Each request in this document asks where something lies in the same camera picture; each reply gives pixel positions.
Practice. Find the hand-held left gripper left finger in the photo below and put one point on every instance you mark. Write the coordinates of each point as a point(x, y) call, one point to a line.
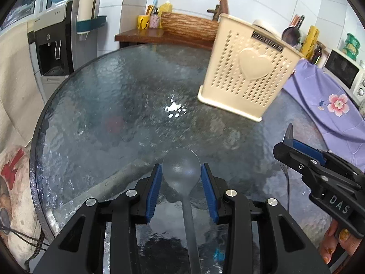
point(152, 194)

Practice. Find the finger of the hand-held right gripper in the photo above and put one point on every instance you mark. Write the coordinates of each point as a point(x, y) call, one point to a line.
point(285, 154)
point(308, 149)

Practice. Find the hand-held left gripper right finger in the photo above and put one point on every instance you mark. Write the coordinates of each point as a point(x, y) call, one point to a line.
point(210, 197)

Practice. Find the stainless steel spoon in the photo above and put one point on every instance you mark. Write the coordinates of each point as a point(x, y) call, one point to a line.
point(289, 134)
point(181, 168)

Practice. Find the beige perforated utensil holder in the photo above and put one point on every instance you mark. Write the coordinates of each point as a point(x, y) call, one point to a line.
point(242, 91)

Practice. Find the person's right hand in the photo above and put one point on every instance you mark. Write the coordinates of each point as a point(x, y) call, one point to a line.
point(348, 245)

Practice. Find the purple floral cloth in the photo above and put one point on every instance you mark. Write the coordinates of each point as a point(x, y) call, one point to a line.
point(313, 91)

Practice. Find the white microwave oven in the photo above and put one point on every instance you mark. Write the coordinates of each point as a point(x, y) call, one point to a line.
point(342, 67)

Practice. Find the dark glass bottle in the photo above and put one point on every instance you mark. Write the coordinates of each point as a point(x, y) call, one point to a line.
point(317, 55)

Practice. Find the yellow plastic packet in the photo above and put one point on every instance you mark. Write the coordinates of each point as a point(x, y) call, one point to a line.
point(310, 41)

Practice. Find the green snack packets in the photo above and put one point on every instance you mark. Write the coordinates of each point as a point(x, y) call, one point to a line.
point(352, 45)

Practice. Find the cushion with red print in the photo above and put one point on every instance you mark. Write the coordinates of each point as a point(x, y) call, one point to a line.
point(17, 182)

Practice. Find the brown ribbed basin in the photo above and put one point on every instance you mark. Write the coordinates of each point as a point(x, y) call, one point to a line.
point(191, 28)

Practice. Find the wooden sink counter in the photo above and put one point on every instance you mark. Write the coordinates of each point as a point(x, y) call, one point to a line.
point(142, 35)

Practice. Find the brass faucet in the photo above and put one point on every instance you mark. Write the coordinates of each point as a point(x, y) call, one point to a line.
point(215, 10)

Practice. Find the yellow cup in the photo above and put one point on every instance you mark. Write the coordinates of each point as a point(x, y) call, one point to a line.
point(143, 22)

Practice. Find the pink patterned cup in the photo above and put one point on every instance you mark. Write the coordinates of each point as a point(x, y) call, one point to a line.
point(154, 22)

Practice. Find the beige cloth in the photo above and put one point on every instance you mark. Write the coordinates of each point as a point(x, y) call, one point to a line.
point(17, 85)

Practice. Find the black and white water dispenser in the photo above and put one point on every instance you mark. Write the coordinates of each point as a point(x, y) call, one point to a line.
point(57, 34)

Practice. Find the yellow soap bottle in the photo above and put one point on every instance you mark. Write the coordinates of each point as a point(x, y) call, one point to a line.
point(166, 5)

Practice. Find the white cup dispenser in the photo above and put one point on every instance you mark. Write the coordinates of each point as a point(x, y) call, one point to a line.
point(87, 5)

